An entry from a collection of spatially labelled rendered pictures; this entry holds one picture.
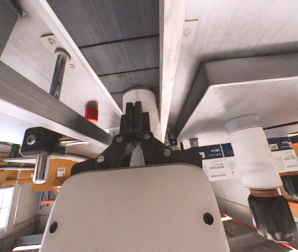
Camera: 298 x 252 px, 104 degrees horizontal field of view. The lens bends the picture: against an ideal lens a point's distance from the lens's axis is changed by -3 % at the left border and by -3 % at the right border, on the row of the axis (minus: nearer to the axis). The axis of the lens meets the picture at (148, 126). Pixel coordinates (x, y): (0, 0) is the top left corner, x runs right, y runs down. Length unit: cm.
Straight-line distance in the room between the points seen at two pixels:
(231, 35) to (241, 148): 28
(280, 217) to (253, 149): 15
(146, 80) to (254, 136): 32
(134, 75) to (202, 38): 11
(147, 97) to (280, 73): 21
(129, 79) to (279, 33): 22
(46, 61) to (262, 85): 34
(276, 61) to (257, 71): 4
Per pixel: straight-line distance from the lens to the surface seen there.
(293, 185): 82
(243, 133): 41
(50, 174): 200
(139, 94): 17
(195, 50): 23
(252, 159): 41
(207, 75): 23
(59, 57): 22
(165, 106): 16
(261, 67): 28
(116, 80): 17
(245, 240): 610
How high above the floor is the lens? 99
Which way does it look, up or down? 19 degrees down
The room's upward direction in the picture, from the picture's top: 175 degrees clockwise
